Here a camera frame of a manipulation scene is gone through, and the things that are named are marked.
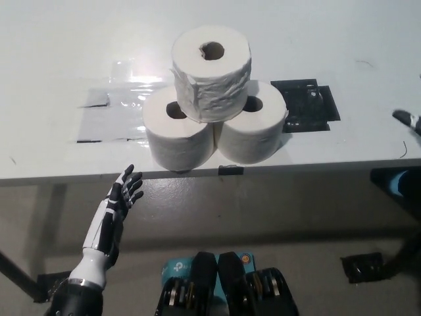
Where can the blue round object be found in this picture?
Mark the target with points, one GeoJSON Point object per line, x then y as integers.
{"type": "Point", "coordinates": [399, 184]}

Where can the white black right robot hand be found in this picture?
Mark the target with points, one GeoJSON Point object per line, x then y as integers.
{"type": "Point", "coordinates": [412, 121]}

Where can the teal cardboard router box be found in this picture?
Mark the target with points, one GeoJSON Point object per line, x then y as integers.
{"type": "Point", "coordinates": [174, 266]}

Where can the wrinkled white toilet paper roll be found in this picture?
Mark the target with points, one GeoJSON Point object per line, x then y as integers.
{"type": "Point", "coordinates": [213, 85]}

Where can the thin black thread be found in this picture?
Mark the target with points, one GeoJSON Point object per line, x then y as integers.
{"type": "Point", "coordinates": [406, 149]}

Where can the clear tape over grey patch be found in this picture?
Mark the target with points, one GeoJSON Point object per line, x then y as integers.
{"type": "Point", "coordinates": [112, 121]}

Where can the black floor tape patch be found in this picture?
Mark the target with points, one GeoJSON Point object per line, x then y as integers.
{"type": "Point", "coordinates": [363, 267]}
{"type": "Point", "coordinates": [46, 286]}

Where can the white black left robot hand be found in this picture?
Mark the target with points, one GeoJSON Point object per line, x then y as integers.
{"type": "Point", "coordinates": [105, 220]}

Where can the black tape square on table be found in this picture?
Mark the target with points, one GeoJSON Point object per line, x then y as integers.
{"type": "Point", "coordinates": [309, 105]}

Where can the black table leg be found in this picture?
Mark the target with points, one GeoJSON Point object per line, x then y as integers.
{"type": "Point", "coordinates": [16, 266]}
{"type": "Point", "coordinates": [403, 251]}

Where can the small black tape strip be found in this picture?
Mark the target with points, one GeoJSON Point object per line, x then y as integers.
{"type": "Point", "coordinates": [231, 170]}

